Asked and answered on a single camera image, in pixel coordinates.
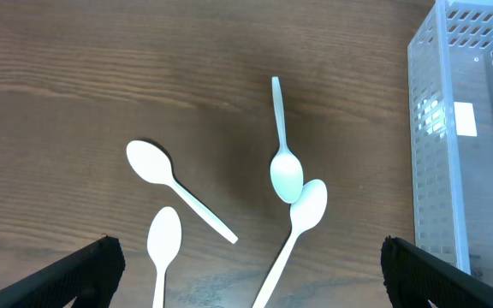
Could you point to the white plastic spoon upper left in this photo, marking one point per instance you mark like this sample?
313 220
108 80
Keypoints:
151 164

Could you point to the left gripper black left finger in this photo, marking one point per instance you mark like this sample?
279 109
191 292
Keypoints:
88 277

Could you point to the clear perforated plastic basket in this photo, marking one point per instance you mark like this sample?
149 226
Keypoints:
450 82

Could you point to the white plastic spoon long handle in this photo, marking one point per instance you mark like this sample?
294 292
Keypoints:
305 213

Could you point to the white plastic spoon bottom left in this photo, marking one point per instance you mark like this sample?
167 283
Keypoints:
163 245

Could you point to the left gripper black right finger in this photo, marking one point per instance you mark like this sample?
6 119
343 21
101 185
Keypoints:
415 278

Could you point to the pale green plastic spoon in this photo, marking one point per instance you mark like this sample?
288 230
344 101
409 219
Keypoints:
286 172

